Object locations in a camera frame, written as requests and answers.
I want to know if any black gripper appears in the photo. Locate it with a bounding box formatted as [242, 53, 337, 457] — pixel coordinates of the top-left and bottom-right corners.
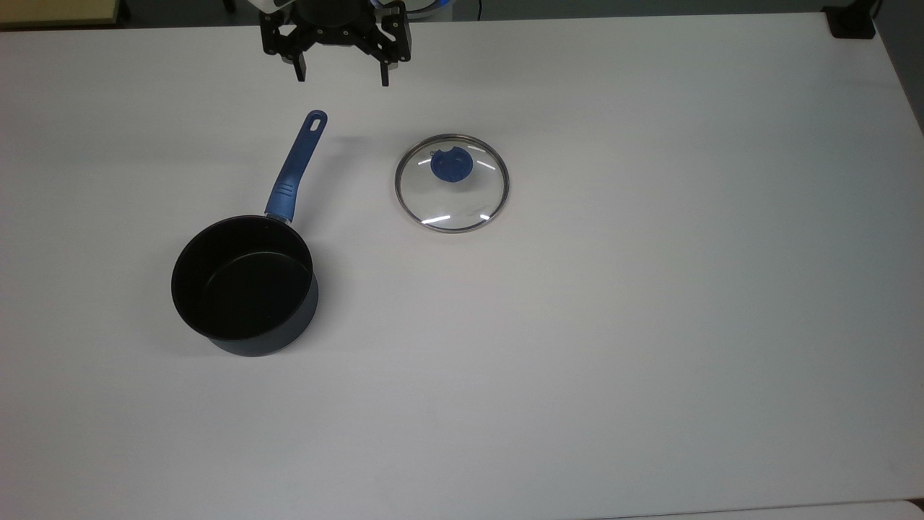
[260, 0, 414, 87]

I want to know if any glass lid with blue knob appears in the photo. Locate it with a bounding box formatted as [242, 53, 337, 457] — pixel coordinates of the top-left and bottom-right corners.
[393, 133, 511, 234]

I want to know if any tan wooden board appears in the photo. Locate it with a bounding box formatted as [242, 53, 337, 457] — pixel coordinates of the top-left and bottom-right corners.
[0, 0, 120, 30]

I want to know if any white side table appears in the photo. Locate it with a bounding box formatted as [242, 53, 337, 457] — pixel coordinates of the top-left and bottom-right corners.
[592, 498, 924, 520]

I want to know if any dark saucepan with blue handle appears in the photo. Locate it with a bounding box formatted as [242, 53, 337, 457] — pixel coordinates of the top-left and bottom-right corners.
[170, 109, 329, 358]

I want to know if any black camera pole with clamp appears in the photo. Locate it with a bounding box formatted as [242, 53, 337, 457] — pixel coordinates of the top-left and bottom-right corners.
[823, 6, 880, 40]

